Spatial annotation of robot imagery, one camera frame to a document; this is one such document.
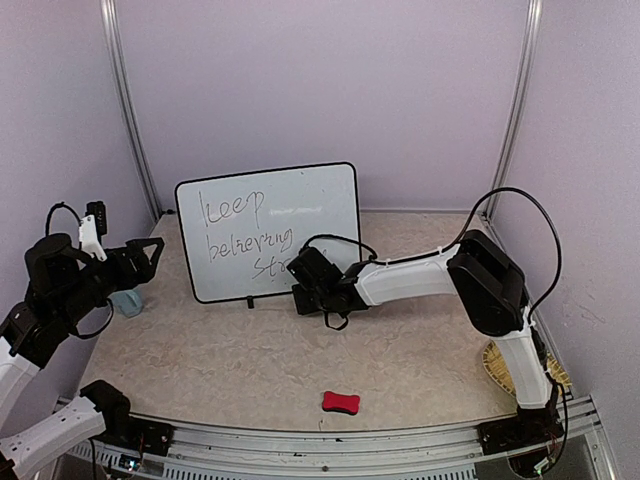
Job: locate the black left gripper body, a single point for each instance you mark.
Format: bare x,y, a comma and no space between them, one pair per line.
121,280

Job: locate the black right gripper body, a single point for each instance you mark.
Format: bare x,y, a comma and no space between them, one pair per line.
306,305

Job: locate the white whiteboard black frame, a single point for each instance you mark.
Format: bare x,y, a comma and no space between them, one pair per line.
240,231

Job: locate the red black whiteboard eraser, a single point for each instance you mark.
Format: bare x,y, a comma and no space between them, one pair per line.
340,403

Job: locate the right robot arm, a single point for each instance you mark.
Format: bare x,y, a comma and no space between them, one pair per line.
490,286

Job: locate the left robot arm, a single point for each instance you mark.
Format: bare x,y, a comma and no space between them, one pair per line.
65,285

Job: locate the light blue mug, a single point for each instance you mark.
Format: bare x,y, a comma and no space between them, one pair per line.
127,302

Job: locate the woven bamboo tray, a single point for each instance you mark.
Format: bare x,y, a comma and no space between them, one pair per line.
509,374

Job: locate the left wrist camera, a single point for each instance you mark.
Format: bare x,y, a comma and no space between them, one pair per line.
93,226

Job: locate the left aluminium corner post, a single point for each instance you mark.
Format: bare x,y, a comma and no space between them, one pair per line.
115,48

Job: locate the aluminium corner post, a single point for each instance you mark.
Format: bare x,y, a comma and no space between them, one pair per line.
524,70
115,48

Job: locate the front aluminium rail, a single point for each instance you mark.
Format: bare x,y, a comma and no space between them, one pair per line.
200,451

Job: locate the right aluminium corner post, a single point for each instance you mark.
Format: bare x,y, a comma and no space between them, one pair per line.
524,70

